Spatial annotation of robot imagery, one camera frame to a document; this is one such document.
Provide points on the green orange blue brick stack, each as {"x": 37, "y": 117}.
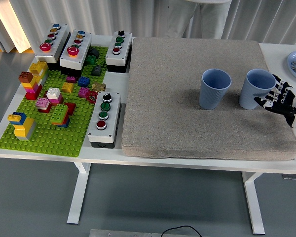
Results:
{"x": 59, "y": 113}

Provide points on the person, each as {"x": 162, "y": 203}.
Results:
{"x": 199, "y": 19}

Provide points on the yellow white brick stack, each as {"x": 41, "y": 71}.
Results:
{"x": 38, "y": 67}

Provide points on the five-button control box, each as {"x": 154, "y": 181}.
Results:
{"x": 60, "y": 42}
{"x": 82, "y": 53}

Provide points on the grey under-table bracket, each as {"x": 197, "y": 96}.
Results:
{"x": 291, "y": 176}

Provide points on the blue yellow grey brick stack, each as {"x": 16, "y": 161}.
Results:
{"x": 24, "y": 128}

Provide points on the pink white red brick stack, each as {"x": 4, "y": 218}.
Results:
{"x": 43, "y": 103}

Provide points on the white curtain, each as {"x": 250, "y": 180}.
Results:
{"x": 88, "y": 14}

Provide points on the dark green brick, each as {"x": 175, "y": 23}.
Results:
{"x": 90, "y": 60}

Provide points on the four-button control box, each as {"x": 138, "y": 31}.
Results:
{"x": 124, "y": 49}
{"x": 113, "y": 116}

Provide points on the green studded baseplate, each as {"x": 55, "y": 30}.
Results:
{"x": 51, "y": 140}

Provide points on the flat magenta brick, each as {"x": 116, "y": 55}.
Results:
{"x": 71, "y": 79}

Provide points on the brown yellow pink red brick tower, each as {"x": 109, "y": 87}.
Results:
{"x": 30, "y": 89}

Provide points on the blue ribbed cup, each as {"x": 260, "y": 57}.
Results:
{"x": 212, "y": 98}
{"x": 251, "y": 98}

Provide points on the white table leg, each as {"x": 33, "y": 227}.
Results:
{"x": 252, "y": 197}
{"x": 79, "y": 192}

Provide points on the dark grey round part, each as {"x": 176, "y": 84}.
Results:
{"x": 95, "y": 52}

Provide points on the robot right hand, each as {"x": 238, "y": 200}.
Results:
{"x": 289, "y": 103}

